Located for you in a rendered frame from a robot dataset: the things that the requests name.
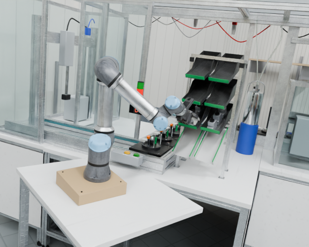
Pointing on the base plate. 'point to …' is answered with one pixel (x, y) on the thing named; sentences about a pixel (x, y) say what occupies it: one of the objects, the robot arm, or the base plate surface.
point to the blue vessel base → (246, 138)
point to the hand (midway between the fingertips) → (192, 117)
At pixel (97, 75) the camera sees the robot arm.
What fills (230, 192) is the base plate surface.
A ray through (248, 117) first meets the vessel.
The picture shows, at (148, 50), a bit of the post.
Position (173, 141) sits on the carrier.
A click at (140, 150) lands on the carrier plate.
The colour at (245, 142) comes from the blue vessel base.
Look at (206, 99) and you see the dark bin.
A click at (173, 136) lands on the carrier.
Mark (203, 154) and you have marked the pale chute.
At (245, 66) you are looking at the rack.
